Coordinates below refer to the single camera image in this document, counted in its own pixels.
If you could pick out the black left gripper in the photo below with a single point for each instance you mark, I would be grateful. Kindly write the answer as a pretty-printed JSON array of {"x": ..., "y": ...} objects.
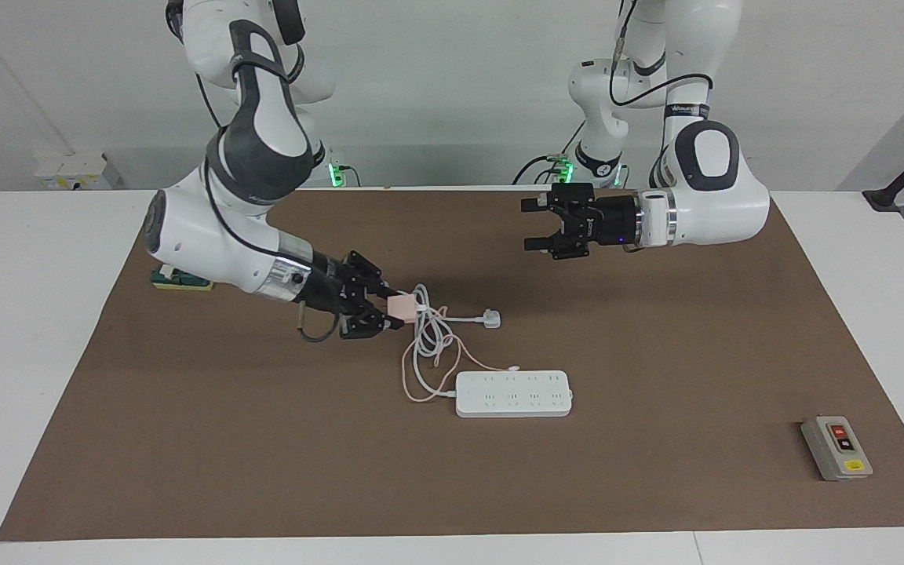
[{"x": 613, "y": 224}]

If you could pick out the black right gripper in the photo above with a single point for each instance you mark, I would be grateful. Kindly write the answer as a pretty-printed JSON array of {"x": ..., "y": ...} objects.
[{"x": 330, "y": 286}]

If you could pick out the white power strip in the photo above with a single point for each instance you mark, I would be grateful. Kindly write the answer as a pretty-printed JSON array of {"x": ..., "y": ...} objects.
[{"x": 515, "y": 408}]

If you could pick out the brown table mat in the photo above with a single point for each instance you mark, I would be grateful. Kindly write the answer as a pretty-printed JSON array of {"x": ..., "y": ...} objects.
[{"x": 452, "y": 486}]

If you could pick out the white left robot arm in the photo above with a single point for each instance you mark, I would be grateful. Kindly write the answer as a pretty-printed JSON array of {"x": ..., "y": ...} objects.
[{"x": 719, "y": 204}]

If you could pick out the pink charger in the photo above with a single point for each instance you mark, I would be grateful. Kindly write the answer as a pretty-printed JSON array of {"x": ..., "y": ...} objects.
[{"x": 402, "y": 308}]

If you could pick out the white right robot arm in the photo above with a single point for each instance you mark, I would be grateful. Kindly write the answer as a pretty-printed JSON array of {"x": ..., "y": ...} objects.
[{"x": 264, "y": 133}]

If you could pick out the green knife switch yellow base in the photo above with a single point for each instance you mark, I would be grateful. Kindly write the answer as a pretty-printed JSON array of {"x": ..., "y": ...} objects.
[{"x": 185, "y": 284}]

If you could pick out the grey on-off switch box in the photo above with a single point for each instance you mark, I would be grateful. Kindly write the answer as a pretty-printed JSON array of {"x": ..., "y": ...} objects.
[{"x": 832, "y": 463}]

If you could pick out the white wall socket box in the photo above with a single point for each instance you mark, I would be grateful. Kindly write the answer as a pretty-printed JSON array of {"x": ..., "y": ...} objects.
[{"x": 67, "y": 166}]

